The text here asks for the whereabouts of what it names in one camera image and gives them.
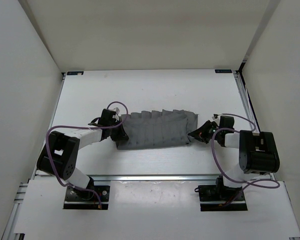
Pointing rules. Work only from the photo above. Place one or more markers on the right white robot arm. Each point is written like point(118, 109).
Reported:
point(257, 152)

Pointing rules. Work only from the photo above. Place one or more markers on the blue corner label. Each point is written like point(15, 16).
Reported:
point(222, 71)
point(75, 73)

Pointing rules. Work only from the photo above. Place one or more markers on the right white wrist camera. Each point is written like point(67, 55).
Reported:
point(216, 119)

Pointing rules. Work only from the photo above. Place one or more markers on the left blue corner label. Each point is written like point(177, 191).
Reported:
point(75, 73)

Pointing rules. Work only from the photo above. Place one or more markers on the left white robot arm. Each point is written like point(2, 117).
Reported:
point(59, 155)

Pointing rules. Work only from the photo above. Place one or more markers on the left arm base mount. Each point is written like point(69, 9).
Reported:
point(86, 200)

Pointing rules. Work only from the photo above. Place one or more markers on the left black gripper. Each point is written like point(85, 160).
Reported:
point(121, 135)

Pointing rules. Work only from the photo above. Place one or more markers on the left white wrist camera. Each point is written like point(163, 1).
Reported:
point(116, 112)

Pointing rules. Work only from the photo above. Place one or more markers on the aluminium table frame rail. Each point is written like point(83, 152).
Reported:
point(246, 100)

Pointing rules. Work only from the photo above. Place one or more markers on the right blue corner label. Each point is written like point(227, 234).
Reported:
point(222, 71)

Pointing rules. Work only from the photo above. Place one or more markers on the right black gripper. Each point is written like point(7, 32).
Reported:
point(200, 133)

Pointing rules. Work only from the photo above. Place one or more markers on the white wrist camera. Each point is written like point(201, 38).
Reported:
point(216, 119)
point(116, 112)

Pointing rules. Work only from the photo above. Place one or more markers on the grey pleated skirt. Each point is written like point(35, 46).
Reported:
point(157, 129)

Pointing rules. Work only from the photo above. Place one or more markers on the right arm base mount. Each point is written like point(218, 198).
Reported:
point(213, 198)

